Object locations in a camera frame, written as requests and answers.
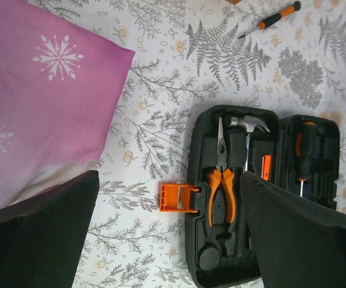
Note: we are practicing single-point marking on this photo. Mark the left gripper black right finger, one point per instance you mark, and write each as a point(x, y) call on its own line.
point(298, 243)

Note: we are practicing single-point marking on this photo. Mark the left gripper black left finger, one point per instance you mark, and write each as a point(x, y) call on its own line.
point(41, 238)

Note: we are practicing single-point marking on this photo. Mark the orange handled utility knife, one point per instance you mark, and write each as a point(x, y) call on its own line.
point(266, 166)

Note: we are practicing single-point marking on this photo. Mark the black plastic tool case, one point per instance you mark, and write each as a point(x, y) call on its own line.
point(212, 253)

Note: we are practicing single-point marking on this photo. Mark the orange handled pliers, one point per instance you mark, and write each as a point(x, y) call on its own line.
point(222, 175)

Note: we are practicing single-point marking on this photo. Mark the large orange black screwdriver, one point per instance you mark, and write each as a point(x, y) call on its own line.
point(304, 147)

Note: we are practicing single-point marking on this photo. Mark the black handled steel hammer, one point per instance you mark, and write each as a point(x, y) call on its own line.
point(249, 124)

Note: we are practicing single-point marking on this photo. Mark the orange case latch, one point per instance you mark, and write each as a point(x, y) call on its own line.
point(177, 198)

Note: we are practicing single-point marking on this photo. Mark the small orange black screwdriver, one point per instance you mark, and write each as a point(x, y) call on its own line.
point(271, 20)

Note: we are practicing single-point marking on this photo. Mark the purple folded cloth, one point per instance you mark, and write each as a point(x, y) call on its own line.
point(59, 86)

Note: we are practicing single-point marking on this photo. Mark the floral patterned table mat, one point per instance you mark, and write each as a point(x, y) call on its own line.
point(188, 58)

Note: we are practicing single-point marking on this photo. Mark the orange wooden compartment tray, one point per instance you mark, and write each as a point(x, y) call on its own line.
point(234, 2)

